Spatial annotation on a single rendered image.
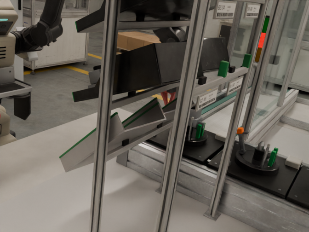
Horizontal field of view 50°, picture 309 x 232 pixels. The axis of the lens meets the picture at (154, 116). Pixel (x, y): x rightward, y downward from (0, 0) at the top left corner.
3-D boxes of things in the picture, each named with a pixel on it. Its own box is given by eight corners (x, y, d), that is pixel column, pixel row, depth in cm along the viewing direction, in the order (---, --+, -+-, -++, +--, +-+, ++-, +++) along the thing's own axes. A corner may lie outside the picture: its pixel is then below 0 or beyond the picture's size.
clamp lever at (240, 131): (238, 151, 109) (235, 129, 107) (240, 149, 110) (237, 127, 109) (249, 151, 107) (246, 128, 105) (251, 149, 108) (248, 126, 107)
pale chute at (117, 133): (65, 172, 85) (58, 156, 86) (105, 158, 95) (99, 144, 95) (124, 132, 66) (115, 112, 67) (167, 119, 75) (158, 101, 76)
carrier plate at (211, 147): (140, 141, 116) (141, 135, 115) (174, 123, 135) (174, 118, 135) (201, 167, 105) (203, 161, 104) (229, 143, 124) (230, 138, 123)
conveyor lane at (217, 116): (138, 163, 119) (141, 138, 116) (224, 109, 187) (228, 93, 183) (209, 196, 106) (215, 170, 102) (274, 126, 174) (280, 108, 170)
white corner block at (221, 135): (213, 143, 123) (215, 133, 121) (218, 139, 126) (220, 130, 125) (225, 147, 120) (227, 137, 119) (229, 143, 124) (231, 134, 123)
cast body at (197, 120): (179, 122, 117) (182, 103, 114) (185, 119, 121) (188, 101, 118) (200, 130, 113) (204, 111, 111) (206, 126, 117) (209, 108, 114)
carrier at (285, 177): (206, 169, 104) (214, 133, 100) (232, 144, 123) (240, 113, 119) (283, 201, 93) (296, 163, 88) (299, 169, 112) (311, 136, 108)
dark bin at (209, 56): (115, 90, 89) (109, 63, 88) (148, 84, 98) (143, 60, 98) (198, 73, 69) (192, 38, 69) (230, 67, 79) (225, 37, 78)
